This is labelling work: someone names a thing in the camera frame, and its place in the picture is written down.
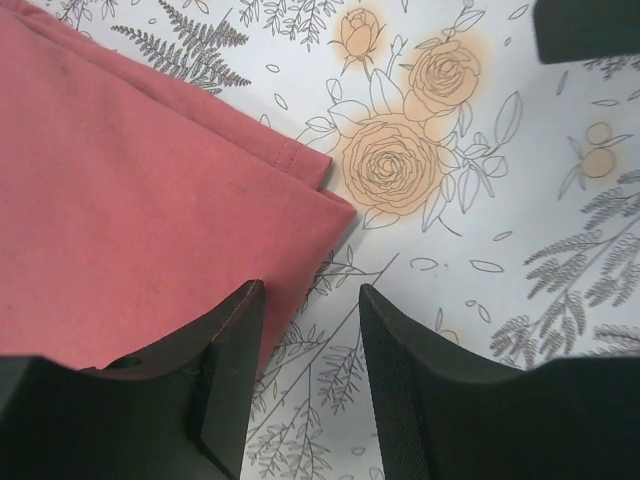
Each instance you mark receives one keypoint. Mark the salmon pink t-shirt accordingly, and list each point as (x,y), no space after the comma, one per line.
(132,202)

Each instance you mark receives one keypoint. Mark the floral patterned table mat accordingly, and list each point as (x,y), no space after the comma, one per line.
(496,198)

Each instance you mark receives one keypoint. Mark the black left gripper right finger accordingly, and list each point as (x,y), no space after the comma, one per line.
(443,412)

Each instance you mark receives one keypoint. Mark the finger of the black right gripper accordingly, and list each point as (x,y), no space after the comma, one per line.
(577,30)

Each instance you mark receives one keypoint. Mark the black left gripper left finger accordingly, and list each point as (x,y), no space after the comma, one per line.
(176,409)

